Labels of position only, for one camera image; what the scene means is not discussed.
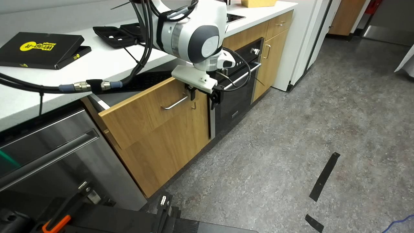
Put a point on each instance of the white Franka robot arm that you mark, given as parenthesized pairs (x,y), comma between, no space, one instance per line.
(195,29)

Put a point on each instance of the black box yellow logo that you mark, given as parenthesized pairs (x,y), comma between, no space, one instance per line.
(41,47)

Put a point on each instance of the wooden door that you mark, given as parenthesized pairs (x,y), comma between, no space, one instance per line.
(347,15)

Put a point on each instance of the wooden front drawer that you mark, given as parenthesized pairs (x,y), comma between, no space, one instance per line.
(156,137)

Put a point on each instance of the wooden kitchen cabinet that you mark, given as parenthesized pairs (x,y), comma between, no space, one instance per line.
(276,46)

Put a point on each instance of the black plastic tray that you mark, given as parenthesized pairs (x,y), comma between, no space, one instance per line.
(115,34)

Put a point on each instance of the black robot stand base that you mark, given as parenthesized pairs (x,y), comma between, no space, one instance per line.
(130,220)

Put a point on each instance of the long black tape strip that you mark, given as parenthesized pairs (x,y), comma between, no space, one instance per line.
(324,176)

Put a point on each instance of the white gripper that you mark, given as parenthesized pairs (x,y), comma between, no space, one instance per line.
(195,77)

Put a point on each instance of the white furniture piece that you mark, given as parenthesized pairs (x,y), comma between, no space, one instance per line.
(408,62)

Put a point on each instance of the white refrigerator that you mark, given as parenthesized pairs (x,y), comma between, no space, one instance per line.
(302,38)

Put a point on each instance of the black oven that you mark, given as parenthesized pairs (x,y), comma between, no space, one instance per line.
(235,103)

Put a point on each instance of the stainless steel dishwasher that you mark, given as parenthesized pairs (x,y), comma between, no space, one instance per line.
(65,168)

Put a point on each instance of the wooden box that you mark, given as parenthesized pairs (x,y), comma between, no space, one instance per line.
(258,2)

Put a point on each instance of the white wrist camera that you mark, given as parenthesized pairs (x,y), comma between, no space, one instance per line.
(227,59)

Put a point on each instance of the short black tape strip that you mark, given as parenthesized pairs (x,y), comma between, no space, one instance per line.
(314,222)

